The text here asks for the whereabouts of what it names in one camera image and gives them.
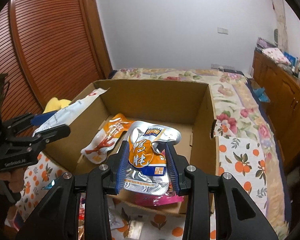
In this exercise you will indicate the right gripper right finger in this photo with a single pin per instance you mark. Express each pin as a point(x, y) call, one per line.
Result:
point(176, 165)

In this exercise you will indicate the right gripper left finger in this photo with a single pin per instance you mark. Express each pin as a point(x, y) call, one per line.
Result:
point(114, 180)

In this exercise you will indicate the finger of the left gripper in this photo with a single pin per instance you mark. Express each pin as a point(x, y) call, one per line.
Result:
point(36, 143)
point(23, 122)

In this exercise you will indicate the white long snack bag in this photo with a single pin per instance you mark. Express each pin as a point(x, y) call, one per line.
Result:
point(70, 113)

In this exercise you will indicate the orange silver snack pouch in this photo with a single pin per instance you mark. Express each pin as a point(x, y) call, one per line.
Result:
point(147, 164)

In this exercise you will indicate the yellow plush toy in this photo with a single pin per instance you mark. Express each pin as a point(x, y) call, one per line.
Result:
point(54, 105)

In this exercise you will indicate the orange crayfish snack bag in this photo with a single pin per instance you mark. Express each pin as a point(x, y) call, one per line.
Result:
point(106, 139)

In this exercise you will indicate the pink snack bag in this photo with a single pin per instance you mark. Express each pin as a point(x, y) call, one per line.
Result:
point(148, 200)

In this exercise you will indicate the brown cardboard box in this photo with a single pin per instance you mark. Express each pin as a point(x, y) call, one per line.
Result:
point(185, 106)

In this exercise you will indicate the orange-print white bedsheet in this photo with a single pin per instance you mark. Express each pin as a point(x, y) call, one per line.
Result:
point(241, 157)

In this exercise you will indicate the wooden louvered wardrobe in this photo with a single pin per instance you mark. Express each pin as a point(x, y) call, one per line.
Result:
point(49, 49)

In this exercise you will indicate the wooden sideboard cabinet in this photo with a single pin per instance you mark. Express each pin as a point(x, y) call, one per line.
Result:
point(283, 111)

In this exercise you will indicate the folded floral cloth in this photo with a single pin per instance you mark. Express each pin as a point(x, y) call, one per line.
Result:
point(276, 55)

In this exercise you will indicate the floral curtain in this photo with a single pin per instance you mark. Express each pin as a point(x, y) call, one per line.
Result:
point(279, 9)

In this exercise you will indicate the white wall switch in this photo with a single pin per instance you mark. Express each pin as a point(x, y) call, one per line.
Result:
point(222, 31)

